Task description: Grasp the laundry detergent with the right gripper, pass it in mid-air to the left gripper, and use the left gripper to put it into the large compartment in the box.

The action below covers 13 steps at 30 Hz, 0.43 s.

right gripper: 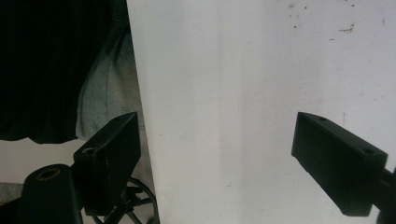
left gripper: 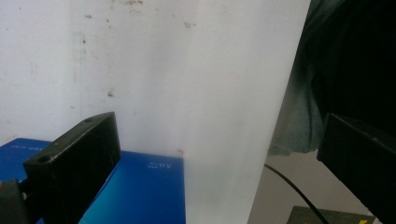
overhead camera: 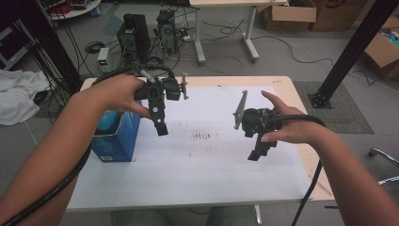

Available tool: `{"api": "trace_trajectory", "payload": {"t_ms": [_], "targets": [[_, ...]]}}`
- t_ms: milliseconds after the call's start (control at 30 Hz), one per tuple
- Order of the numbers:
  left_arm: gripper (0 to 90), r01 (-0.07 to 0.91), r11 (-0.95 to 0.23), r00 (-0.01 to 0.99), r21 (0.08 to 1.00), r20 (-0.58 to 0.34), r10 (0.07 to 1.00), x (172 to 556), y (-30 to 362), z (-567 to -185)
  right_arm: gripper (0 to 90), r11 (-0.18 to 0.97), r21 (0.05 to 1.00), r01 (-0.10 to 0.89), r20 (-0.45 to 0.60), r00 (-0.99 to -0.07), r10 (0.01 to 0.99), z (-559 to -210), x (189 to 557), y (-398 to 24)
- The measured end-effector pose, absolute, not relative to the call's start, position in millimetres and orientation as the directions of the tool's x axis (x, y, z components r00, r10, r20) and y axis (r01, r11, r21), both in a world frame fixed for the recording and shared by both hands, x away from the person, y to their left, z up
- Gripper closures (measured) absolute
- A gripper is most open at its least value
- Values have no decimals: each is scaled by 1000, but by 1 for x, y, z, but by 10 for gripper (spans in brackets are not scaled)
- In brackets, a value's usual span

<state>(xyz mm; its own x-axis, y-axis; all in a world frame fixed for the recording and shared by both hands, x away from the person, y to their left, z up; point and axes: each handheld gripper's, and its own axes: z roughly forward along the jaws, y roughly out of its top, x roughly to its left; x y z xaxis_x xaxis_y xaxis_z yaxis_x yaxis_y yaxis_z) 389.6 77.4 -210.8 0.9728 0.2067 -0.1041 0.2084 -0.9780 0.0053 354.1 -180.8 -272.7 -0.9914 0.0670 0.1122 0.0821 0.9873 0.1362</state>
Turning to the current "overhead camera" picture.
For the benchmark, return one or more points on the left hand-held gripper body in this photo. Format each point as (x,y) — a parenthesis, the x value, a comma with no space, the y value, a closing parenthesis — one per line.
(171,89)

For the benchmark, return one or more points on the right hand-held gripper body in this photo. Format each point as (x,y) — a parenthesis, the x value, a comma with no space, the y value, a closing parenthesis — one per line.
(254,121)

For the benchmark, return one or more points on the blue bottle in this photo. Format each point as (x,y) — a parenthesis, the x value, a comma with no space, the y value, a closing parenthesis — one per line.
(108,121)

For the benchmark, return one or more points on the blue cardboard box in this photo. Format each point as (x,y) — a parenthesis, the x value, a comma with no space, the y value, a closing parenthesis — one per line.
(119,144)

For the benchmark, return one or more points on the person's right hand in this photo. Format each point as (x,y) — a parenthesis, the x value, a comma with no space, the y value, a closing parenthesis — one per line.
(295,132)

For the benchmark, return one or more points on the person's left hand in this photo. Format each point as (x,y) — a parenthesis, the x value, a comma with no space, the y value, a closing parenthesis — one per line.
(113,92)

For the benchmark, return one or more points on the wooden table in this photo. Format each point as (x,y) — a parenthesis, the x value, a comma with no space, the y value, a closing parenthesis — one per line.
(219,81)

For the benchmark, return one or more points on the grey computer tower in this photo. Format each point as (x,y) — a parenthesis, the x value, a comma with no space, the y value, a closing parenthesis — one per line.
(167,29)

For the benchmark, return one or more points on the white table mat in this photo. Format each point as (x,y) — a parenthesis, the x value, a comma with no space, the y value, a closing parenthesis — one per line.
(204,175)

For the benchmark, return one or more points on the black computer tower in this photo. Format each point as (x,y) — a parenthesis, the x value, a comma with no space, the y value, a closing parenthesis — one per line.
(136,34)

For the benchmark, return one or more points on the small white device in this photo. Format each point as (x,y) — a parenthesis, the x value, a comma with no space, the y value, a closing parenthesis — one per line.
(103,59)

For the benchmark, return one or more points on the grey floor mat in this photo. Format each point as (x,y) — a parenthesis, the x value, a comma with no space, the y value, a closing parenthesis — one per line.
(348,116)

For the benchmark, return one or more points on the white desk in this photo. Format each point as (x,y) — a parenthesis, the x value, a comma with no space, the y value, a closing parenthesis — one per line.
(226,2)

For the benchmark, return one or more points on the small open cardboard box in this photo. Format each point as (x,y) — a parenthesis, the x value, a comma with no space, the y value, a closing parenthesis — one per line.
(291,15)

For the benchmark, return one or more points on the metal chair leg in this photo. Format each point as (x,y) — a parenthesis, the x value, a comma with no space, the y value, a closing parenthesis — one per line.
(384,153)

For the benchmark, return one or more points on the round white table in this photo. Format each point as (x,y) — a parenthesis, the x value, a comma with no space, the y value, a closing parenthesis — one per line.
(78,12)

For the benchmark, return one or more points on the large brown cardboard box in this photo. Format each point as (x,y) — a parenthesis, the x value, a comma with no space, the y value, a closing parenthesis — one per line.
(338,14)

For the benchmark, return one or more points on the white cloth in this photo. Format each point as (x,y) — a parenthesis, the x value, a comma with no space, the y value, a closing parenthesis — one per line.
(19,94)

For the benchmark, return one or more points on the open cardboard box with items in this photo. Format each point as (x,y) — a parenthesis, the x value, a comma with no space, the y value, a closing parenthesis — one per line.
(382,53)

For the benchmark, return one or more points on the black metal stand post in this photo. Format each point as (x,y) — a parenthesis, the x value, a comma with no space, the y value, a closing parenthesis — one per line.
(354,47)
(53,44)

